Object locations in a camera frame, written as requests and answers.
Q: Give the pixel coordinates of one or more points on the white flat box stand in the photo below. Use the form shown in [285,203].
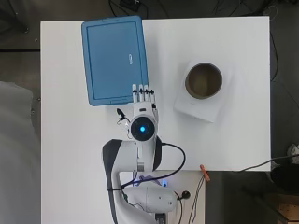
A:
[202,107]

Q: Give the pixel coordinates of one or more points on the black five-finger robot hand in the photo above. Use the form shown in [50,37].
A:
[144,105]

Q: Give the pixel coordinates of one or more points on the white seven-joint robot arm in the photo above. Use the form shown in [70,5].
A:
[146,199]

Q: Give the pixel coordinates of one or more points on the blue plastic box lid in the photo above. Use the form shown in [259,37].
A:
[113,59]

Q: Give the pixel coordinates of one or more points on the orange clamp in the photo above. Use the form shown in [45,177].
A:
[205,172]

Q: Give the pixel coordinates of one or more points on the black round plug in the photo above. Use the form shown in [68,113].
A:
[185,194]

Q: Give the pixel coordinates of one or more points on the brown round tub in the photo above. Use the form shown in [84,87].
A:
[204,81]

